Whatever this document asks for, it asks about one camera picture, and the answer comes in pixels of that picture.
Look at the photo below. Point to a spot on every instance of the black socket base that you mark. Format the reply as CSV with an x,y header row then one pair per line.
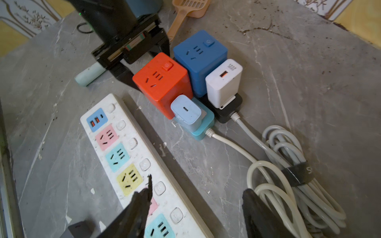
x,y
224,115

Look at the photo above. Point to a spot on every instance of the light blue plug adapter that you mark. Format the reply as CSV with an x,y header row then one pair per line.
x,y
187,113

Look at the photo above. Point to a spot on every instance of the grey purple plug adapter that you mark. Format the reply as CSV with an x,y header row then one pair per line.
x,y
77,230

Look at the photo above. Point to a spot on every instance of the mint green handle tool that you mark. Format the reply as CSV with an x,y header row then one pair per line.
x,y
90,74

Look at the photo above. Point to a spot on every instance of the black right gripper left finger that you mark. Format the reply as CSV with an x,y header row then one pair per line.
x,y
132,220

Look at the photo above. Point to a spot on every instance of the white power strip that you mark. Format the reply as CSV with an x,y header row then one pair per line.
x,y
132,164

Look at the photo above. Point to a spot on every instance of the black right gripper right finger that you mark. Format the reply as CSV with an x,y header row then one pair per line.
x,y
259,220

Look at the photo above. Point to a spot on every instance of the pink plastic scoop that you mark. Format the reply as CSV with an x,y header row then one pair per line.
x,y
186,8

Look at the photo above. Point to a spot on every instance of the light blue socket base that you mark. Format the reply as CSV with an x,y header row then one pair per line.
x,y
207,122

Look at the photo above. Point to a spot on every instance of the red cube socket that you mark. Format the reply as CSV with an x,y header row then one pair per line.
x,y
162,80

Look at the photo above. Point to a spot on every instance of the white charger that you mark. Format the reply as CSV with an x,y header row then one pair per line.
x,y
222,84

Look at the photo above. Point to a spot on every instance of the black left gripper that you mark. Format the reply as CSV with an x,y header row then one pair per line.
x,y
146,37

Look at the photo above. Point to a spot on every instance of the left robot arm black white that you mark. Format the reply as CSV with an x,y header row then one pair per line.
x,y
110,20

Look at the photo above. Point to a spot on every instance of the blue cube socket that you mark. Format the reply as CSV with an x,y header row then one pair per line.
x,y
200,54

